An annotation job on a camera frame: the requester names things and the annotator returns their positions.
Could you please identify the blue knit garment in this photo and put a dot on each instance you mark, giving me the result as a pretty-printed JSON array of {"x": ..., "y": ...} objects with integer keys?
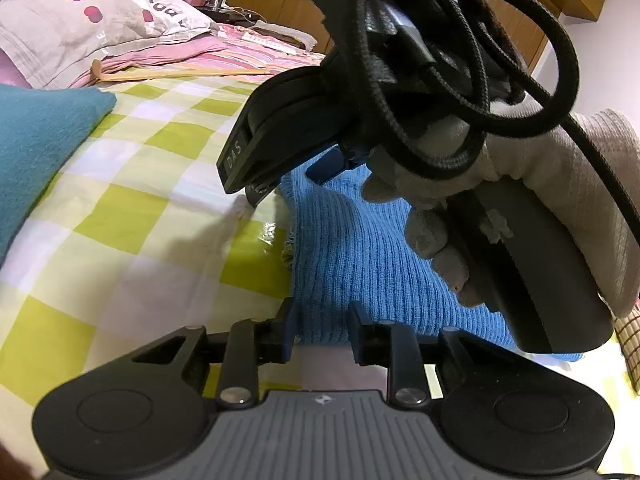
[{"x": 360, "y": 260}]

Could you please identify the pink striped blanket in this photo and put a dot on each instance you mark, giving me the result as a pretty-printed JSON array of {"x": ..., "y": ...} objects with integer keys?
[{"x": 160, "y": 55}]

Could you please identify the brown checked cloth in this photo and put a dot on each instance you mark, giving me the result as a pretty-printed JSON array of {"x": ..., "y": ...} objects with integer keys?
[{"x": 629, "y": 332}]

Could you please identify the beige folded cloth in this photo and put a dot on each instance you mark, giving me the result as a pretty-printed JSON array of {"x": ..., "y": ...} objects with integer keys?
[{"x": 285, "y": 35}]

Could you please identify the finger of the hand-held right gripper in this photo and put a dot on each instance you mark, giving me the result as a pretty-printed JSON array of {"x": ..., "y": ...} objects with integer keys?
[{"x": 327, "y": 162}]

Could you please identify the person's right hand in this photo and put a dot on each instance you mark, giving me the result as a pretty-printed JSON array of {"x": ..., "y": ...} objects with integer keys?
[{"x": 550, "y": 160}]

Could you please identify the grey pillow with pink dots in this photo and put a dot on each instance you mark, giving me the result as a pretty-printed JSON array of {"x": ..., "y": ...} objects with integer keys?
[{"x": 65, "y": 25}]

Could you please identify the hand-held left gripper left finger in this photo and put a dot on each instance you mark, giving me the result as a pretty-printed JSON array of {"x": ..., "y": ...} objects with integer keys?
[{"x": 289, "y": 332}]

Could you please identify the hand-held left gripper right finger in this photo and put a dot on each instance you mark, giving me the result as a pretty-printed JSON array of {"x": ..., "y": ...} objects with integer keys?
[{"x": 356, "y": 322}]

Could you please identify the teal folded cloth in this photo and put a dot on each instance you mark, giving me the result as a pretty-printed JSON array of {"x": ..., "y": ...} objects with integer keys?
[{"x": 40, "y": 135}]

